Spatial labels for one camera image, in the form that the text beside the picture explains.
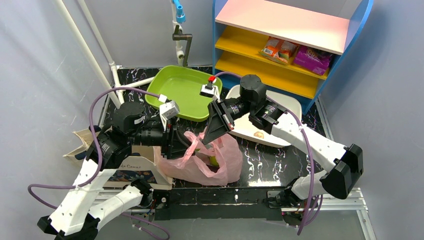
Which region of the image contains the purple snack packet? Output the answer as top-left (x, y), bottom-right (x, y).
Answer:
top-left (293, 45), bottom-right (334, 76)

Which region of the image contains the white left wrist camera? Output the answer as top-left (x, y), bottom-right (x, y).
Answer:
top-left (158, 94), bottom-right (180, 130)

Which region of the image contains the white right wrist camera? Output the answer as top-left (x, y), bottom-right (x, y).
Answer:
top-left (199, 76), bottom-right (220, 101)

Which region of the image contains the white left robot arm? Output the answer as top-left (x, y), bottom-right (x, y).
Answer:
top-left (37, 100), bottom-right (191, 240)

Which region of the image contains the blue yellow pink shelf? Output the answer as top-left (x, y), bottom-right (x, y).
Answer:
top-left (212, 0), bottom-right (373, 114)

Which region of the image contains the small beige food piece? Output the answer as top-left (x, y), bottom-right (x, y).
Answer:
top-left (253, 131), bottom-right (265, 139)

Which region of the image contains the cream canvas tote bag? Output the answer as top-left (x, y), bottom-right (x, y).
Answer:
top-left (63, 129), bottom-right (173, 190)

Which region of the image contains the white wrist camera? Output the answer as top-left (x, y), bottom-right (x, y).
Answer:
top-left (199, 76), bottom-right (220, 101)
top-left (158, 94), bottom-right (180, 130)

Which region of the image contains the white pvc pipe frame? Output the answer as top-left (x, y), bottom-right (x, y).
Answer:
top-left (54, 0), bottom-right (153, 108)

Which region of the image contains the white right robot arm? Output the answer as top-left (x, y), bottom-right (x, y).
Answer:
top-left (202, 74), bottom-right (364, 200)

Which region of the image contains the pink plastic grocery bag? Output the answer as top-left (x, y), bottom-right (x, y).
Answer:
top-left (154, 131), bottom-right (243, 186)

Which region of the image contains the black metal base rail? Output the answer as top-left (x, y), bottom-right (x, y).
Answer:
top-left (132, 185), bottom-right (369, 229)

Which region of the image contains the yellow-green pear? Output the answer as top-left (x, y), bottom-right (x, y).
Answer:
top-left (209, 156), bottom-right (220, 168)

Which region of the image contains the green plastic tray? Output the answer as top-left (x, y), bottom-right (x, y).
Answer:
top-left (147, 65), bottom-right (212, 122)

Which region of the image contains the white plastic tray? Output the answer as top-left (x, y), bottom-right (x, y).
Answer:
top-left (230, 90), bottom-right (302, 148)

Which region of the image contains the orange snack packet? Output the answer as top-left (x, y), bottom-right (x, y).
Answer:
top-left (258, 36), bottom-right (300, 65)

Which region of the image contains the metal faucet bracket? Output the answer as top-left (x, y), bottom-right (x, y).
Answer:
top-left (172, 24), bottom-right (193, 67)

